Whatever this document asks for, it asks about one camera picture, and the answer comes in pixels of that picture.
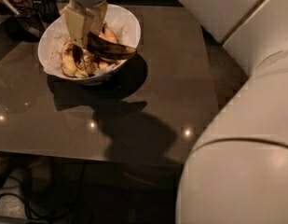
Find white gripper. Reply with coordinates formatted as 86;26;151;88
64;0;108;49

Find dark spotted banana front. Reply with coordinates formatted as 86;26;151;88
86;33;137;60

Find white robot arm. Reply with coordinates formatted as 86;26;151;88
166;0;288;224

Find yellow banana right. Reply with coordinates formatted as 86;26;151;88
99;21;117;44

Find white bowl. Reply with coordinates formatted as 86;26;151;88
37;3;142;86

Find long spotted banana left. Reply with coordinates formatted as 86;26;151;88
61;38;89;78

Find black mesh pen cup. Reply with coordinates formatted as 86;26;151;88
35;0;60;23

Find small bananas at bottom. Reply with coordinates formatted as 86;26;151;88
82;49;110;76

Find black mesh desk tray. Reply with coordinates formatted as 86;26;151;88
3;9;45;42

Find black cable on floor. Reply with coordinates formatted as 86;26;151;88
0;159;95;224

